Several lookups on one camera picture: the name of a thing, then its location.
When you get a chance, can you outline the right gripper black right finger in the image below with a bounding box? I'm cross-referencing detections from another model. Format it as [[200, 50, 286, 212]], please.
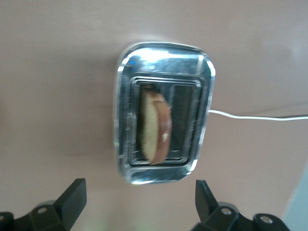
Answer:
[[191, 179, 291, 231]]

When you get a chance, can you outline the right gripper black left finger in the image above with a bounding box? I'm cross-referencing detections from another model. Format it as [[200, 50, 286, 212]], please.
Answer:
[[0, 178, 88, 231]]

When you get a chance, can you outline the slice of brown-crust bread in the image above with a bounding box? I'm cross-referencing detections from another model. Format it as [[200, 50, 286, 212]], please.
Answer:
[[138, 83, 173, 166]]

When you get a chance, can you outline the chrome two-slot toaster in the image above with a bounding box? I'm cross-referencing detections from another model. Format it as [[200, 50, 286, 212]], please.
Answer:
[[113, 41, 217, 186]]

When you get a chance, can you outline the white toaster power cable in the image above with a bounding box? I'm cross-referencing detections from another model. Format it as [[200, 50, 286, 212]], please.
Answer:
[[207, 109, 308, 122]]

